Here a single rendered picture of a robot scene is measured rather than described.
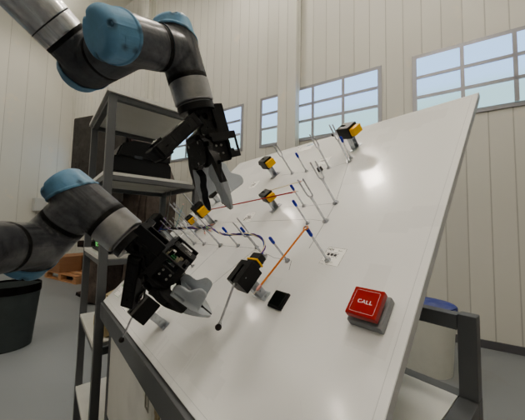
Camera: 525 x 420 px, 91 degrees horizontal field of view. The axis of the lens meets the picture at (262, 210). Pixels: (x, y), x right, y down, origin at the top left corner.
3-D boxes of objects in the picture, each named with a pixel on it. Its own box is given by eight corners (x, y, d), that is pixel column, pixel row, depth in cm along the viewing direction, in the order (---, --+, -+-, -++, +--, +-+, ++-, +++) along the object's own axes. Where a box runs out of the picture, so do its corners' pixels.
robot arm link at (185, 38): (136, 24, 46) (173, 37, 53) (156, 87, 48) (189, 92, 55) (163, 0, 42) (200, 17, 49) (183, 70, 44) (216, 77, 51)
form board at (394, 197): (106, 302, 114) (102, 301, 114) (241, 165, 165) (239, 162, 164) (342, 602, 24) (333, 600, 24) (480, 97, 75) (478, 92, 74)
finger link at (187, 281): (226, 301, 49) (189, 269, 48) (207, 318, 51) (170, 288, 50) (229, 291, 52) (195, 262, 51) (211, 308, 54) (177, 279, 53)
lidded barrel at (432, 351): (459, 365, 233) (457, 301, 237) (460, 390, 197) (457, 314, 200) (402, 349, 261) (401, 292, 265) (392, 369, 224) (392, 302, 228)
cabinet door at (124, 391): (145, 533, 68) (152, 377, 70) (106, 414, 109) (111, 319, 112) (153, 527, 69) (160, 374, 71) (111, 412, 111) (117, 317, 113)
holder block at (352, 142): (342, 144, 98) (332, 124, 95) (366, 143, 89) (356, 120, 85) (334, 152, 97) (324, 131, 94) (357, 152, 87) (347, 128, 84)
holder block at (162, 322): (136, 352, 71) (107, 332, 66) (168, 312, 77) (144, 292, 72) (141, 358, 67) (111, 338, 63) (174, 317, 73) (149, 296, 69)
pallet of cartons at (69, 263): (119, 277, 580) (120, 256, 583) (72, 285, 502) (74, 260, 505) (88, 271, 648) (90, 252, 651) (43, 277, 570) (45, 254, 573)
